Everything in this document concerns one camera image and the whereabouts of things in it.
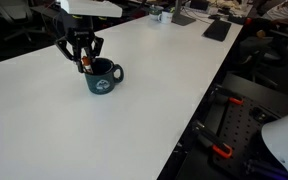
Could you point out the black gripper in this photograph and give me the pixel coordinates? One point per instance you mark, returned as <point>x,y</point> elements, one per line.
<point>79,28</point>

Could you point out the marker with red cap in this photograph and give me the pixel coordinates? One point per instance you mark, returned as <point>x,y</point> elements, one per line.
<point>86,63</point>

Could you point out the dark teal mug with logo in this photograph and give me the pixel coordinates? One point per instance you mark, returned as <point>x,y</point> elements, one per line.
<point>99,83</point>

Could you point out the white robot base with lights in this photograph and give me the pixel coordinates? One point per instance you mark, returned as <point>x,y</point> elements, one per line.
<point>284,140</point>

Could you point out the gray office chair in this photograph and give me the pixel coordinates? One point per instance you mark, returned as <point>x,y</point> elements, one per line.
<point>14,10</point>

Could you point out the teal cup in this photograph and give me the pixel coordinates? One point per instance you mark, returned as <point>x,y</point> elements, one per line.
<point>154,12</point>

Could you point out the white mug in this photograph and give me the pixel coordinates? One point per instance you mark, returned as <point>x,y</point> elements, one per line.
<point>166,17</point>

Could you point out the gray monitor stand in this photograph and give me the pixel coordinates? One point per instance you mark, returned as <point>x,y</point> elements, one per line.
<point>183,19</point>

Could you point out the black computer mouse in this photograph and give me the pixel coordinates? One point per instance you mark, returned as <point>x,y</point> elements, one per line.
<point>214,16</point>

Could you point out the black keyboard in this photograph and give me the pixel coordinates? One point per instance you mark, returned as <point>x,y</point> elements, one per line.
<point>217,30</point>

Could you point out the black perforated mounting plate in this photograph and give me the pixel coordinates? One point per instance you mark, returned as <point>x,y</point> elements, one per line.
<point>240,126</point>

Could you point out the black connector block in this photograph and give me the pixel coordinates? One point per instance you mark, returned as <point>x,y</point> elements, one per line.
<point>259,114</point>

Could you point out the black robot cart top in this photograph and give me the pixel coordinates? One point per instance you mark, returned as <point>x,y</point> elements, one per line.
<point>267,96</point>

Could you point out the dark office chair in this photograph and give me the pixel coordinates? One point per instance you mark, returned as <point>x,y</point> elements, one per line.
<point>274,50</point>

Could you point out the person in white shirt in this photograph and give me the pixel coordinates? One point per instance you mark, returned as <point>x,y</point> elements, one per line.
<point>284,11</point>

